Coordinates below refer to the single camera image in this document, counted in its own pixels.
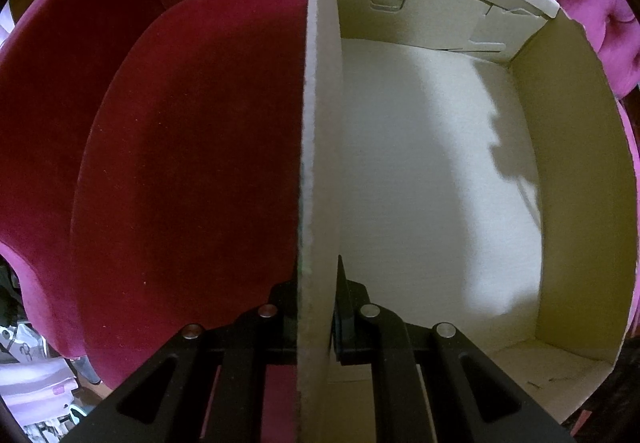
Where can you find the cardboard box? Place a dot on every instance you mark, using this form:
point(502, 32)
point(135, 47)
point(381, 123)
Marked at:
point(466, 161)

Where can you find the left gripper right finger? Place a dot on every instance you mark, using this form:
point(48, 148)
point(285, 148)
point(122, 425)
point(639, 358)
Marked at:
point(427, 384)

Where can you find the red velvet tufted armchair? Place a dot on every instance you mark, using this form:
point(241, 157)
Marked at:
point(154, 150)

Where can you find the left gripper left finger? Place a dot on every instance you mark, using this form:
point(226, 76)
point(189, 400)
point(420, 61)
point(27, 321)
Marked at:
point(235, 383)

